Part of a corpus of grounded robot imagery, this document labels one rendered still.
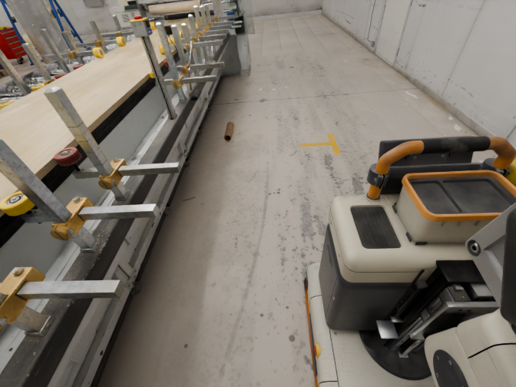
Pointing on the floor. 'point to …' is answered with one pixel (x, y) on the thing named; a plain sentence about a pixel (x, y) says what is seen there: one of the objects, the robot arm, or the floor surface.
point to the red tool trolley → (11, 45)
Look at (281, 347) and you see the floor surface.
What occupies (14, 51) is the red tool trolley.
